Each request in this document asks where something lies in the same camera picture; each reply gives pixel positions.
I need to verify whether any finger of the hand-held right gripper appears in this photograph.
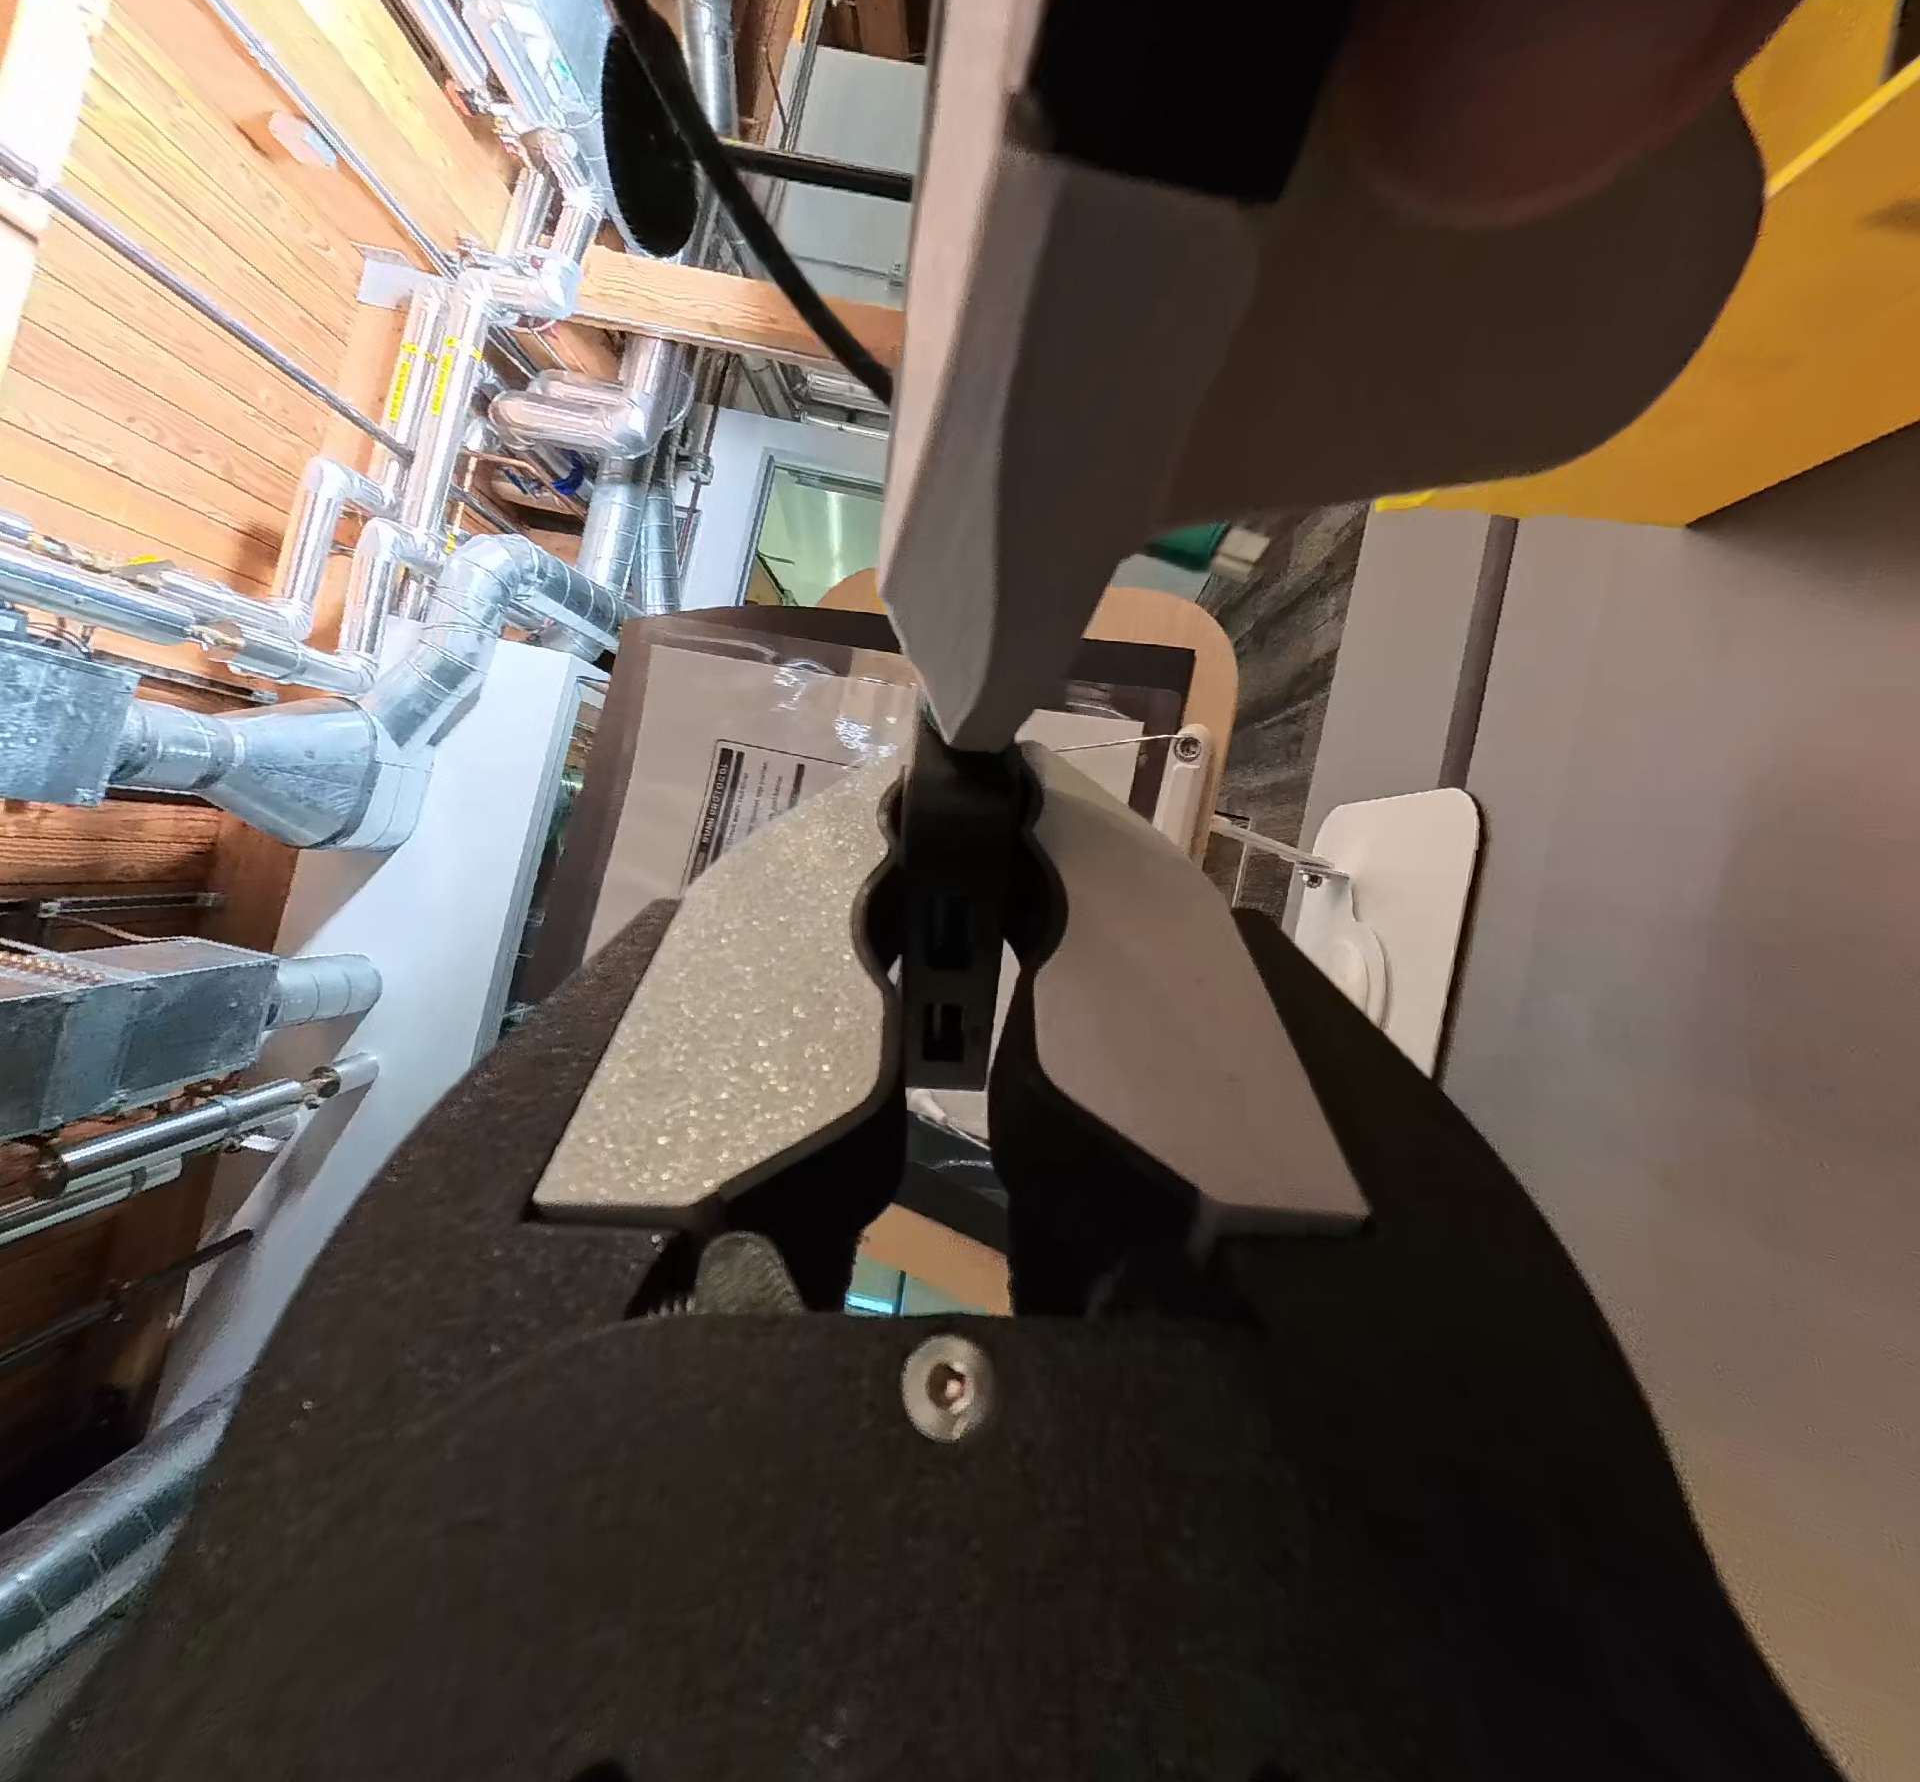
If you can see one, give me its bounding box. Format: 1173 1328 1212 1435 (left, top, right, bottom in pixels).
874 0 1259 760

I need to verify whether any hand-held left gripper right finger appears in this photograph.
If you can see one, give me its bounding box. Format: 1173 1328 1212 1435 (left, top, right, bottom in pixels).
985 743 1376 1243

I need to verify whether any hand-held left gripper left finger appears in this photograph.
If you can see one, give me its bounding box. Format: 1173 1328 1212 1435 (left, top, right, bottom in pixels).
527 768 914 1232

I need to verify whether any black adapter hub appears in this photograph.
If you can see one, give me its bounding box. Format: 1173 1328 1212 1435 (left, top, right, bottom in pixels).
896 728 1004 1074

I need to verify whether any yellow plastic bin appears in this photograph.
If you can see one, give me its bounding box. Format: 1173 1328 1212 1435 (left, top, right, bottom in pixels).
1368 0 1920 534

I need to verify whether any framed instruction sign board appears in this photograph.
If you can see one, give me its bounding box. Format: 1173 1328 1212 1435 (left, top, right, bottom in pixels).
509 566 1243 1050

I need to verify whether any white sign stand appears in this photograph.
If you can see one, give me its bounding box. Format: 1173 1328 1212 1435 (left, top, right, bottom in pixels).
1034 731 1487 1082

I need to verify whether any black pole stand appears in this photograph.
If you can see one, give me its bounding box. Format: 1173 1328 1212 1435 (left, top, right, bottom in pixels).
599 18 919 262

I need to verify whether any silver ventilation duct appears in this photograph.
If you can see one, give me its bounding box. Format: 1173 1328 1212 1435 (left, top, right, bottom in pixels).
0 0 707 914

